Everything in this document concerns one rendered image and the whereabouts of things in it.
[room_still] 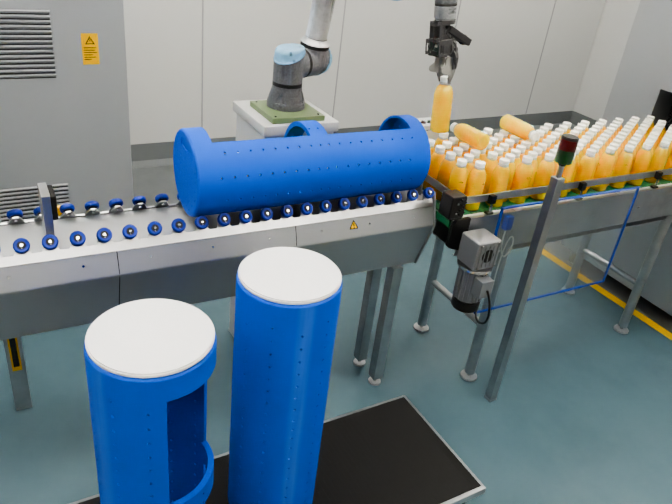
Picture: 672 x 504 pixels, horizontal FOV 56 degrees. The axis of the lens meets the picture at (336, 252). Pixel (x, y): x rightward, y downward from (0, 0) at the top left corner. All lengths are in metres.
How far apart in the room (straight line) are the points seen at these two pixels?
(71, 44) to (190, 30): 1.62
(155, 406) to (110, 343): 0.17
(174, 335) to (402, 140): 1.19
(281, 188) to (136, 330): 0.81
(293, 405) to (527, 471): 1.28
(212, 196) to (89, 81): 1.54
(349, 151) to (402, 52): 3.59
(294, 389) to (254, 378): 0.11
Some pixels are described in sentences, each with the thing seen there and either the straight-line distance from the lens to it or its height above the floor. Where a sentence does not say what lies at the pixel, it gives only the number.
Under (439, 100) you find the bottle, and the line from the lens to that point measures 2.33.
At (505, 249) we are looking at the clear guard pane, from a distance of 2.66.
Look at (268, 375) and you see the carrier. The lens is 1.73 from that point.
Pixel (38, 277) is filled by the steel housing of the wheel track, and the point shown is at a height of 0.87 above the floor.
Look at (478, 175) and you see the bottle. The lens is 2.50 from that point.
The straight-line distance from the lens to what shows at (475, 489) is 2.46.
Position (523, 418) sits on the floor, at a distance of 3.02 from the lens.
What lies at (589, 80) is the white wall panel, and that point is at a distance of 7.35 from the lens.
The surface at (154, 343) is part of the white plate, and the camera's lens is 1.45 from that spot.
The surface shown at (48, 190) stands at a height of 1.08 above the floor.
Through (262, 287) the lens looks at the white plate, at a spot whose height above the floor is 1.04.
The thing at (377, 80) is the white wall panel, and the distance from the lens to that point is 5.65.
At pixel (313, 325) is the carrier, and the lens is 1.64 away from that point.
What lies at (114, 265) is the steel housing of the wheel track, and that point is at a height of 0.87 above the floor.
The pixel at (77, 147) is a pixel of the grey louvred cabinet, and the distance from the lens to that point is 3.52.
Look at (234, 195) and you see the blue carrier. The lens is 2.04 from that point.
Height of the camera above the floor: 1.93
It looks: 30 degrees down
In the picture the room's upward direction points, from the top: 7 degrees clockwise
